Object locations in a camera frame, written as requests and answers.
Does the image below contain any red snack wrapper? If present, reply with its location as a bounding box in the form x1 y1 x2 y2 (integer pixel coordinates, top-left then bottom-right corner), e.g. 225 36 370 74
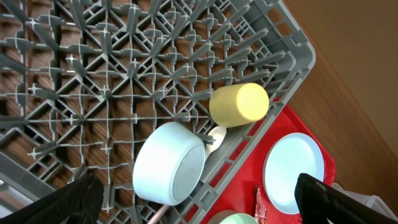
254 185 267 224

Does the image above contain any clear plastic bin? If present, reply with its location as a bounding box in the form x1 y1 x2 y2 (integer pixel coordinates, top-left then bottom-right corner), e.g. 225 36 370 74
331 183 397 221

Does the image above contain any grey dishwasher rack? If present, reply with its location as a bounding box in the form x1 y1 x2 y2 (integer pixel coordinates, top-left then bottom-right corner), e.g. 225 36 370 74
1 0 316 223

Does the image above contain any white plastic spoon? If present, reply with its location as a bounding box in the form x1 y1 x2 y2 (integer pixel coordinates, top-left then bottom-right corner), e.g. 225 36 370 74
205 126 227 158

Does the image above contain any yellow plastic cup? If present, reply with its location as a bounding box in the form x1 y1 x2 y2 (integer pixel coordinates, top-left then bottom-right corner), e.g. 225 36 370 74
209 83 270 128

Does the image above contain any green bowl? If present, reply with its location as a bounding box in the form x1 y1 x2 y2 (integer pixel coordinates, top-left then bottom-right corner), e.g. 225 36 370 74
219 213 258 224

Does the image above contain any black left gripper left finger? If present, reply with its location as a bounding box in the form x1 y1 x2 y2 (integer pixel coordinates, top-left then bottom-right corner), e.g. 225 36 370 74
1 174 104 224

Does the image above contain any red plastic tray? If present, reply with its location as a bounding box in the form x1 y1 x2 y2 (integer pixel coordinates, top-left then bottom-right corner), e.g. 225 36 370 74
198 105 336 223

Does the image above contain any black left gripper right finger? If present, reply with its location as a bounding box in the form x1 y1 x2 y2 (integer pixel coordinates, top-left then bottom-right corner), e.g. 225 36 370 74
295 173 397 224

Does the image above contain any light blue bowl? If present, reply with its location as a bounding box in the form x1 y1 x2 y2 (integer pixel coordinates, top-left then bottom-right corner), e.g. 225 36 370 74
132 122 206 206

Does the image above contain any light blue plate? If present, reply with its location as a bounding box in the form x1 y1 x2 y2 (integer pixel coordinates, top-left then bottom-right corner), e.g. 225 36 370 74
262 133 325 215

